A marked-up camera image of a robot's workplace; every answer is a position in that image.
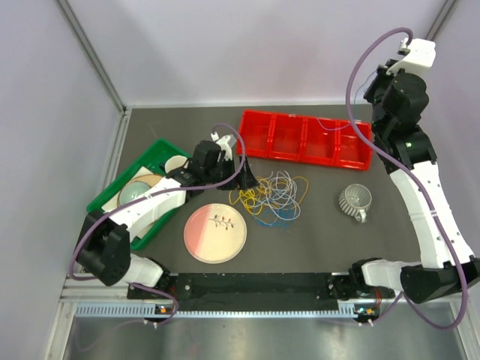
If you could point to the pale green bowl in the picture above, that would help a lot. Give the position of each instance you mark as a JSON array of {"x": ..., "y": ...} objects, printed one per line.
[{"x": 131, "y": 191}]

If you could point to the pink cream round plate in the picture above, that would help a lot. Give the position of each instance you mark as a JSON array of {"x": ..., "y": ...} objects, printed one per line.
[{"x": 215, "y": 233}]

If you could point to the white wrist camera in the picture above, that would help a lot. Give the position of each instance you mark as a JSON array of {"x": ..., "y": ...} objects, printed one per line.
[
  {"x": 226, "y": 143},
  {"x": 418, "y": 57}
]

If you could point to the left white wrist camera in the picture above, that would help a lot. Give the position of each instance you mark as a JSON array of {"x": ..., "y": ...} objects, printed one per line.
[{"x": 226, "y": 143}]

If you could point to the red divided plastic bin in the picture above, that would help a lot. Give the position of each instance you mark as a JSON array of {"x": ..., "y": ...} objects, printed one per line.
[{"x": 329, "y": 142}]

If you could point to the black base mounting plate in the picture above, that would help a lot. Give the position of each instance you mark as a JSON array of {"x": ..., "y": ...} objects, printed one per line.
[{"x": 315, "y": 291}]

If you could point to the round wooden board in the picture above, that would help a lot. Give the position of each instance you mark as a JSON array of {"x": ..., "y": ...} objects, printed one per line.
[{"x": 152, "y": 180}]

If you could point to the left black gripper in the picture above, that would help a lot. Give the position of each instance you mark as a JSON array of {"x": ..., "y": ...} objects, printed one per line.
[{"x": 245, "y": 178}]

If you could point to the small cream cup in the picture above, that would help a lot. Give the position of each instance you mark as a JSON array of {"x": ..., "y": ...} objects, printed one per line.
[{"x": 176, "y": 162}]

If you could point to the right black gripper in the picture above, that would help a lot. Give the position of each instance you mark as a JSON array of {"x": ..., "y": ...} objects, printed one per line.
[{"x": 380, "y": 76}]

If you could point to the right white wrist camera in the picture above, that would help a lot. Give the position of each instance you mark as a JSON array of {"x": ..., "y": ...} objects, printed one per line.
[{"x": 418, "y": 57}]

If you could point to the grey ribbed ceramic mug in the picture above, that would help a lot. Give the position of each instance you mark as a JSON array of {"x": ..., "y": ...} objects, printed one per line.
[{"x": 355, "y": 201}]

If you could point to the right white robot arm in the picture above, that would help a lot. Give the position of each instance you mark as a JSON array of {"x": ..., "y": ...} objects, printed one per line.
[{"x": 441, "y": 244}]

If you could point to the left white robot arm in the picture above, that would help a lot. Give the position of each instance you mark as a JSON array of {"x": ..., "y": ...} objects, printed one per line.
[{"x": 104, "y": 246}]

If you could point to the green plastic tray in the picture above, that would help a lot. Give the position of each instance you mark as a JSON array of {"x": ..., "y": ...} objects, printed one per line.
[{"x": 153, "y": 159}]

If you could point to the grey slotted cable duct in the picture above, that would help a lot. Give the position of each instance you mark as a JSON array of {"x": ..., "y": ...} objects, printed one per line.
[{"x": 156, "y": 311}]

